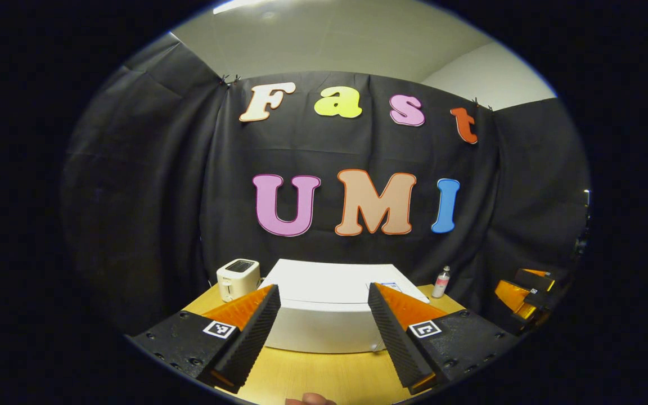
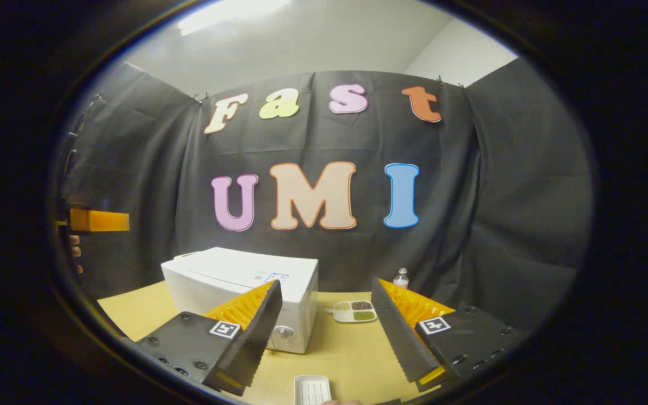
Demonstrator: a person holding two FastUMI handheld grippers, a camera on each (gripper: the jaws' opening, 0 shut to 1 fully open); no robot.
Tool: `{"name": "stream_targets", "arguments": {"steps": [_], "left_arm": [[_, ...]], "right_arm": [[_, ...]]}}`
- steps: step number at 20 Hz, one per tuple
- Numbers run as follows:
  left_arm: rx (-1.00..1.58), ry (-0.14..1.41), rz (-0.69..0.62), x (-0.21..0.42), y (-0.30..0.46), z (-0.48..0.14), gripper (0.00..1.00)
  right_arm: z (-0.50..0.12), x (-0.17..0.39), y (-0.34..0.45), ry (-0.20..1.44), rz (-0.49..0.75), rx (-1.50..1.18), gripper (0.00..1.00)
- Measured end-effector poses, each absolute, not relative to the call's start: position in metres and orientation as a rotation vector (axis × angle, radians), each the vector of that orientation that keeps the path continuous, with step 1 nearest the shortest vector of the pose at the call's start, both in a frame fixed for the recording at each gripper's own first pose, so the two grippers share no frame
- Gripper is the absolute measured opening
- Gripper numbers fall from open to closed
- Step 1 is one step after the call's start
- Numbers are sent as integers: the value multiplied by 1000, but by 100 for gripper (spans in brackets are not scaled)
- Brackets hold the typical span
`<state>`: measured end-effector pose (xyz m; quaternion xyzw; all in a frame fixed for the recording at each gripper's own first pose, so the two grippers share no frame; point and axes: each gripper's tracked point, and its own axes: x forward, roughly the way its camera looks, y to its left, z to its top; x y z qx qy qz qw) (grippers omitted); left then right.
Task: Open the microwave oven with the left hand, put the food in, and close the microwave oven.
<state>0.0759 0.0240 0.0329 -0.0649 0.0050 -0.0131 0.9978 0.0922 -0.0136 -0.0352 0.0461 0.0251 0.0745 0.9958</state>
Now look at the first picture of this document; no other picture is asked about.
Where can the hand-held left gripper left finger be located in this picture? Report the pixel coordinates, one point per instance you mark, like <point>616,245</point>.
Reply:
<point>253,334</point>

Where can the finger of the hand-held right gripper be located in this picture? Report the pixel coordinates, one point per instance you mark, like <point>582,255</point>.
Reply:
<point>512,295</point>
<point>535,278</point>

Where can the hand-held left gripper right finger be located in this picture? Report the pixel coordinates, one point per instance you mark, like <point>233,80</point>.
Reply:
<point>394,337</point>

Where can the white microwave oven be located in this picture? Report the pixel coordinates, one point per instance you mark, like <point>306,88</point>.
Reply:
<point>324,281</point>

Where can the white toaster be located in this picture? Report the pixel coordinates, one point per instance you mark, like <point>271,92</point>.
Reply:
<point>237,278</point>

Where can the small bottle with pink label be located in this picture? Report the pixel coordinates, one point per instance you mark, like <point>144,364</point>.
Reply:
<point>441,284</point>

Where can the black backdrop cloth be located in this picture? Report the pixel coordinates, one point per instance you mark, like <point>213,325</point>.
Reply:
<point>133,197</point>

